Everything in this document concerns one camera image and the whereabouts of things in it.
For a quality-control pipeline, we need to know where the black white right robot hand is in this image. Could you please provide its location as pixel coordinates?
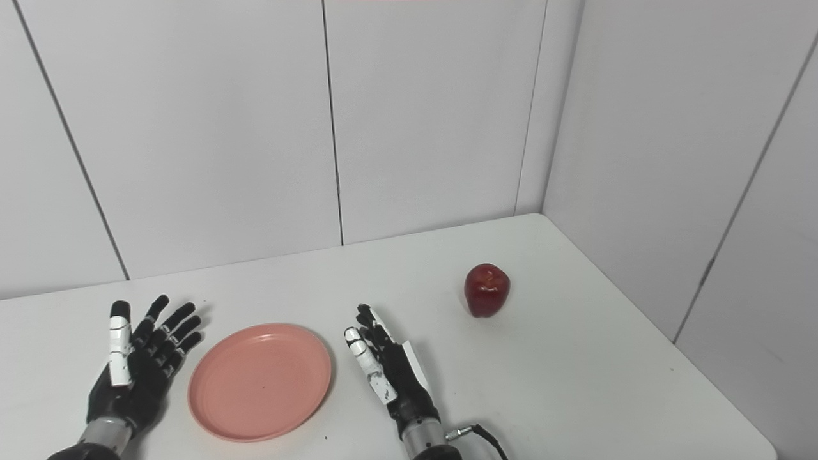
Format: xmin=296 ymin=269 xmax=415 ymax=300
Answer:
xmin=344 ymin=303 xmax=443 ymax=440

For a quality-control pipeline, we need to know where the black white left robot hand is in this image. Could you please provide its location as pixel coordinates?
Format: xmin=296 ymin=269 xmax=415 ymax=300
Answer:
xmin=86 ymin=295 xmax=204 ymax=436

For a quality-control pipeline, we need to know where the pink round plate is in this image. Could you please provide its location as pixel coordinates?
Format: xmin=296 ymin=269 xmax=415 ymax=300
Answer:
xmin=187 ymin=323 xmax=333 ymax=443

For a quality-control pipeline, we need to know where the red apple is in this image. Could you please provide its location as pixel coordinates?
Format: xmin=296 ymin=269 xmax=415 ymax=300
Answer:
xmin=464 ymin=263 xmax=511 ymax=318

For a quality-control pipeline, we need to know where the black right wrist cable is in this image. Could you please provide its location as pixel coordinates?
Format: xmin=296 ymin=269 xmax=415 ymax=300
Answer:
xmin=445 ymin=424 xmax=510 ymax=460

